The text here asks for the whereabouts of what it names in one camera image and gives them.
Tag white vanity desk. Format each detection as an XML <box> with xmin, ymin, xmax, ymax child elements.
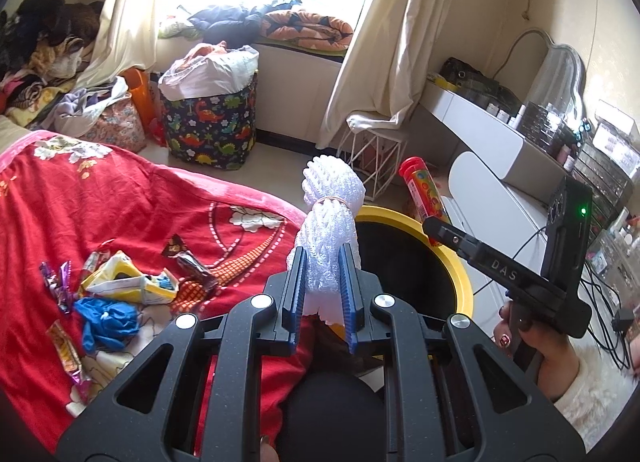
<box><xmin>410</xmin><ymin>79</ymin><xmax>568</xmax><ymax>193</ymax></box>

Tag orange shopping bag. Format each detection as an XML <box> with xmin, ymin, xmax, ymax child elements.
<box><xmin>120</xmin><ymin>68</ymin><xmax>161</xmax><ymax>135</ymax></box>

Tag orange cloth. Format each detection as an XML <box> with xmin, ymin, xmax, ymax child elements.
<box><xmin>187</xmin><ymin>42</ymin><xmax>228</xmax><ymax>60</ymax></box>

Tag dark snack wrapper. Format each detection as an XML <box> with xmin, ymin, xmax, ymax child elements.
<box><xmin>172</xmin><ymin>249</ymin><xmax>218</xmax><ymax>293</ymax></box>

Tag purple candy wrapper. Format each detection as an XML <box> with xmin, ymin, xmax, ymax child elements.
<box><xmin>40</xmin><ymin>262</ymin><xmax>73</xmax><ymax>313</ymax></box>

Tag orange patterned quilt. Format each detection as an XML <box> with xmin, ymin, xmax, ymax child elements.
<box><xmin>260</xmin><ymin>10</ymin><xmax>353</xmax><ymax>52</ymax></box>

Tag white foam net roll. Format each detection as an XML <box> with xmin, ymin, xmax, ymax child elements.
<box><xmin>287</xmin><ymin>154</ymin><xmax>366</xmax><ymax>328</ymax></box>

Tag person's right forearm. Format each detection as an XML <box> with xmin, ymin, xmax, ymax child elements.
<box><xmin>547</xmin><ymin>342</ymin><xmax>640</xmax><ymax>423</ymax></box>

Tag person's right hand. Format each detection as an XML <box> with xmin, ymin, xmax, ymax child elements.
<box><xmin>492</xmin><ymin>303</ymin><xmax>581</xmax><ymax>403</ymax></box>

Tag yellow-rimmed black trash bin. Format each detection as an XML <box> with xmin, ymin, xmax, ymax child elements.
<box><xmin>345</xmin><ymin>205</ymin><xmax>473</xmax><ymax>363</ymax></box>

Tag white drawer cabinet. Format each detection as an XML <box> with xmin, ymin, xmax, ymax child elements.
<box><xmin>440</xmin><ymin>151</ymin><xmax>566</xmax><ymax>303</ymax></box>

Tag pile of dark clothes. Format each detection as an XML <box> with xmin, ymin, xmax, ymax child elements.
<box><xmin>0</xmin><ymin>0</ymin><xmax>103</xmax><ymax>73</ymax></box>

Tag wavy frame mirror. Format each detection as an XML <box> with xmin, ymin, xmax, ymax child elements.
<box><xmin>527</xmin><ymin>42</ymin><xmax>587</xmax><ymax>108</ymax></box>

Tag floral fabric bag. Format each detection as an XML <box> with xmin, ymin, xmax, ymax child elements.
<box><xmin>80</xmin><ymin>94</ymin><xmax>148</xmax><ymax>153</ymax></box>

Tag white plastic bag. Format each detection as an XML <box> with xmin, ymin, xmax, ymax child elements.
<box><xmin>158</xmin><ymin>45</ymin><xmax>261</xmax><ymax>102</ymax></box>

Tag cream curtain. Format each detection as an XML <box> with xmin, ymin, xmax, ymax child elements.
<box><xmin>317</xmin><ymin>0</ymin><xmax>453</xmax><ymax>148</ymax></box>
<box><xmin>75</xmin><ymin>0</ymin><xmax>173</xmax><ymax>90</ymax></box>

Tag white wire side table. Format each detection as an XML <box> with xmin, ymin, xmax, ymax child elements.
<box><xmin>337</xmin><ymin>112</ymin><xmax>408</xmax><ymax>205</ymax></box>

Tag black power adapter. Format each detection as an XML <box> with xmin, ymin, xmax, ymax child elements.
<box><xmin>612</xmin><ymin>309</ymin><xmax>638</xmax><ymax>335</ymax></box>

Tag clear acrylic drawer organizer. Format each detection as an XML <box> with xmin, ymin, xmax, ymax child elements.
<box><xmin>515</xmin><ymin>102</ymin><xmax>586</xmax><ymax>153</ymax></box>

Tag dinosaur print laundry basket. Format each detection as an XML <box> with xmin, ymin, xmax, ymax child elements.
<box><xmin>160</xmin><ymin>72</ymin><xmax>258</xmax><ymax>170</ymax></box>

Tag yellow white snack packet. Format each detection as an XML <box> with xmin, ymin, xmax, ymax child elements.
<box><xmin>80</xmin><ymin>250</ymin><xmax>180</xmax><ymax>305</ymax></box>

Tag dark puffer jacket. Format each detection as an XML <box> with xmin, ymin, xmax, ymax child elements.
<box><xmin>190</xmin><ymin>0</ymin><xmax>301</xmax><ymax>45</ymax></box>

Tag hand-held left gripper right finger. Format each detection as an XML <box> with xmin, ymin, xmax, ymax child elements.
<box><xmin>337</xmin><ymin>244</ymin><xmax>586</xmax><ymax>462</ymax></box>

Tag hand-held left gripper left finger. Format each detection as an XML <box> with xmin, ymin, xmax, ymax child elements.
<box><xmin>57</xmin><ymin>244</ymin><xmax>308</xmax><ymax>462</ymax></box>

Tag zebra print cloth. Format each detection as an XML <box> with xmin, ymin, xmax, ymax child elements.
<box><xmin>5</xmin><ymin>79</ymin><xmax>56</xmax><ymax>110</ymax></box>

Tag blue rubber glove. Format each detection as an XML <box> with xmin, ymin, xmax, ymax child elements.
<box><xmin>75</xmin><ymin>296</ymin><xmax>141</xmax><ymax>353</ymax></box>

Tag grey crumpled clothes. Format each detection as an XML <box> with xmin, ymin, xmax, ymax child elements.
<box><xmin>50</xmin><ymin>76</ymin><xmax>130</xmax><ymax>135</ymax></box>

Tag red candy tube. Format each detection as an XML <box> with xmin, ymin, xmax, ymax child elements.
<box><xmin>398</xmin><ymin>157</ymin><xmax>453</xmax><ymax>248</ymax></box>

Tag white green cloth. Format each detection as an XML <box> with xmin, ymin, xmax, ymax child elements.
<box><xmin>157</xmin><ymin>12</ymin><xmax>201</xmax><ymax>40</ymax></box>

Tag black bag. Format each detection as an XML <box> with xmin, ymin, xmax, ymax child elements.
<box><xmin>437</xmin><ymin>57</ymin><xmax>501</xmax><ymax>93</ymax></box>

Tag orange yellow snack wrapper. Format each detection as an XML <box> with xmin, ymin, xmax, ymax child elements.
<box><xmin>47</xmin><ymin>319</ymin><xmax>93</xmax><ymax>400</ymax></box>

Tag red snack wrapper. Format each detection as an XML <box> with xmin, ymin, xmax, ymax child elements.
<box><xmin>82</xmin><ymin>239</ymin><xmax>116</xmax><ymax>275</ymax></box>

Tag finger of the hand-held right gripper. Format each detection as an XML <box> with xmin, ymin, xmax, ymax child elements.
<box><xmin>421</xmin><ymin>217</ymin><xmax>483</xmax><ymax>265</ymax></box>

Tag red floral blanket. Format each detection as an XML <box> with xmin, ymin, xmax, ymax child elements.
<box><xmin>0</xmin><ymin>129</ymin><xmax>321</xmax><ymax>453</ymax></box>

